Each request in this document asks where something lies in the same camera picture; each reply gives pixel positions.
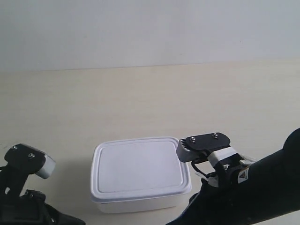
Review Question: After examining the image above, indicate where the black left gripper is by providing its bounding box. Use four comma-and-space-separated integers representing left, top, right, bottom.
0, 164, 85, 225

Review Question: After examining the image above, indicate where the white lidded plastic box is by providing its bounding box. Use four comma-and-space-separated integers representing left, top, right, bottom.
90, 137, 192, 213

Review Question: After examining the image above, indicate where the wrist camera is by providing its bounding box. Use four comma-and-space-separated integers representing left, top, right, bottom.
176, 132, 231, 163
4, 143, 56, 179

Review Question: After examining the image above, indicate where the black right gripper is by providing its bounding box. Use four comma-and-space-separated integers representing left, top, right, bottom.
169, 155, 255, 225

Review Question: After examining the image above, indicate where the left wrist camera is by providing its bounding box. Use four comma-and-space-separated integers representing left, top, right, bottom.
4, 143, 56, 179

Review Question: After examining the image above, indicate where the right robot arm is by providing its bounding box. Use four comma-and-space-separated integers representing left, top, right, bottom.
172, 130, 300, 225

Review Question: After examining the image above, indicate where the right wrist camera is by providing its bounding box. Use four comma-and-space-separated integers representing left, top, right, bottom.
176, 132, 231, 163

